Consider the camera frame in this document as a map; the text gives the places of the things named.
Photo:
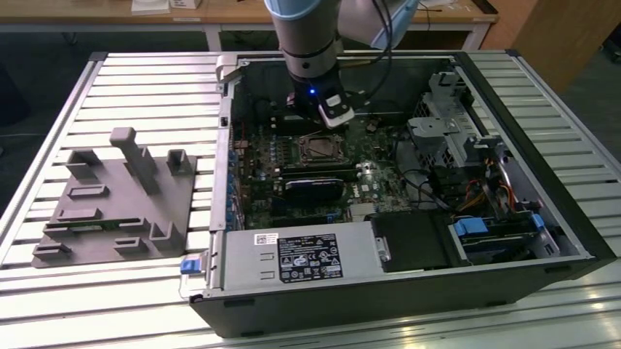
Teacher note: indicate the metal locking lever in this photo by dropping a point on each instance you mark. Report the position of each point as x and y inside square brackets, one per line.
[324, 162]
[315, 135]

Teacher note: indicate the silver CPU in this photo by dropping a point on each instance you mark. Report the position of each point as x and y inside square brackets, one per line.
[321, 148]

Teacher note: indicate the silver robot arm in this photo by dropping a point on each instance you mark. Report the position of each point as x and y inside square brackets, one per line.
[305, 32]

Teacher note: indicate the CPU socket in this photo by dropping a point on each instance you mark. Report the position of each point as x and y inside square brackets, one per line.
[300, 161]

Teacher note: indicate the black graphics card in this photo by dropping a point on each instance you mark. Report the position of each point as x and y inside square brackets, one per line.
[312, 189]

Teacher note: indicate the green motherboard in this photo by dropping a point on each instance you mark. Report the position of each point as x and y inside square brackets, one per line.
[383, 174]

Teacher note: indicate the small silver heatsink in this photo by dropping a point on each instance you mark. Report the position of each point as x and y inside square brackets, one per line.
[363, 211]

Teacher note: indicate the grey metal drive cage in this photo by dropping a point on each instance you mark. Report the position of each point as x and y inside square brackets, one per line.
[452, 145]

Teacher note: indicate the white labelled box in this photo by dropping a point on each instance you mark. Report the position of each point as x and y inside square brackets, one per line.
[184, 3]

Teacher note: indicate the white papers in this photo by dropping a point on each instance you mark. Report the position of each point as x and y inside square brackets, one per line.
[446, 4]

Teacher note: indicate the grey power supply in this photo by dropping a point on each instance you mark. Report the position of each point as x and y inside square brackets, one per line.
[247, 254]

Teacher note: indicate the black plastic shroud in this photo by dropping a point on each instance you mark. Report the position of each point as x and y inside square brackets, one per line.
[412, 240]

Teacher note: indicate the hard disk in blue carrier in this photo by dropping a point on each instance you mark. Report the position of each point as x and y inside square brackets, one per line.
[467, 227]

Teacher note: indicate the grey parts rack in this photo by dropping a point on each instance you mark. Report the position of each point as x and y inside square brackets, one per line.
[121, 203]

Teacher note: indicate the blue case latch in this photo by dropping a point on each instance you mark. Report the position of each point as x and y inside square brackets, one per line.
[189, 266]

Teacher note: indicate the wooden desk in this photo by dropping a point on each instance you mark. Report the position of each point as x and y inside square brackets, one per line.
[96, 18]

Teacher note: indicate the green RAM stick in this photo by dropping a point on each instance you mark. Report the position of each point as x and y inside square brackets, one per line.
[92, 225]

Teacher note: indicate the wooden cabinet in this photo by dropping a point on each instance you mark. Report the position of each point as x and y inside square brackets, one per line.
[557, 36]

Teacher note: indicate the blue plastic tab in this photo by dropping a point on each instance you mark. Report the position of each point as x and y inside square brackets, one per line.
[537, 222]

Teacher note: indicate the black PC case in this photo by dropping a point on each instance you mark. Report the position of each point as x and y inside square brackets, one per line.
[387, 309]

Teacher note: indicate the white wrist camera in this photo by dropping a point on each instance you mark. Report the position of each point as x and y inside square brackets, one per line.
[336, 112]

